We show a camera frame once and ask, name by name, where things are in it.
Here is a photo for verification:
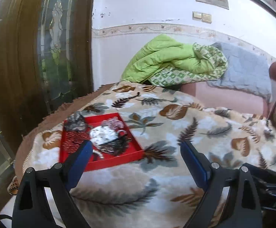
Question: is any white dotted scrunchie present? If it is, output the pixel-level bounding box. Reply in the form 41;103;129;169
89;125;126;146

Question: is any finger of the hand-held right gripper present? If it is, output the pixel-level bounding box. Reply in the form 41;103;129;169
245;163;276;186

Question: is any black beaded hair tie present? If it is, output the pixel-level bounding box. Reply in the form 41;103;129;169
90;147;105;162

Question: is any green quilt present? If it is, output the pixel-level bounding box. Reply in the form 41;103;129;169
121;34;228;87

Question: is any wooden door with glass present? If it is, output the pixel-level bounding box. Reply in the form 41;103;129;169
0;0;97;148

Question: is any leopard print cloth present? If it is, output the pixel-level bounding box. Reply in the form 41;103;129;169
7;176;19;195

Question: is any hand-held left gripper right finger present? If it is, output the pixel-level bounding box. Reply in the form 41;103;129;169
180;141;264;228

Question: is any red shallow box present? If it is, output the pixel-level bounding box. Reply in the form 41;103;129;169
58;112;145;173

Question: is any grey quilted pillow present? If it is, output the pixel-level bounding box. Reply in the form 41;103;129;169
207;41;273;104

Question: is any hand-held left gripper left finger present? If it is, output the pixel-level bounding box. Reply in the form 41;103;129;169
11;140;93;228

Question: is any maroon plaid scrunchie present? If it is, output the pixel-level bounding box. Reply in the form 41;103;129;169
100;116;125;132

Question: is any black sheer scrunchie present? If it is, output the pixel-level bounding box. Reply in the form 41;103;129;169
64;112;90;132

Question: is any red polka dot scrunchie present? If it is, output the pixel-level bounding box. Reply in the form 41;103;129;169
63;132;92;152

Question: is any pink sofa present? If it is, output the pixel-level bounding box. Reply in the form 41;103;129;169
179;82;270;119

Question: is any leaf printed blanket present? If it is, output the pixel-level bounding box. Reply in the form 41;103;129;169
15;81;276;228

